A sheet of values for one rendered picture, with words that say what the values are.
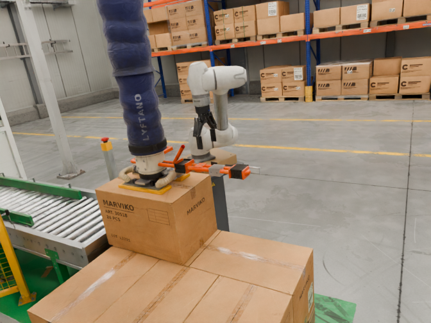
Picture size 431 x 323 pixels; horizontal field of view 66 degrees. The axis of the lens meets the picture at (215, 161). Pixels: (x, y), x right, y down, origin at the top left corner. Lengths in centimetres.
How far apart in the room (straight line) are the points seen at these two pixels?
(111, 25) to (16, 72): 1046
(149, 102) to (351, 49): 849
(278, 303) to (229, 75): 110
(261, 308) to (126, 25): 150
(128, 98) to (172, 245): 85
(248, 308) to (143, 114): 112
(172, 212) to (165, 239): 21
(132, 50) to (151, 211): 86
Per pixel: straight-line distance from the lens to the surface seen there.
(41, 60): 545
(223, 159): 269
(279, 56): 1048
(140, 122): 189
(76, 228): 273
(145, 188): 198
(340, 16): 872
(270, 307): 169
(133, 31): 185
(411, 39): 988
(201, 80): 166
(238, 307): 170
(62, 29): 1342
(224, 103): 239
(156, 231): 197
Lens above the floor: 171
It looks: 20 degrees down
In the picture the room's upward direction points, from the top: 7 degrees counter-clockwise
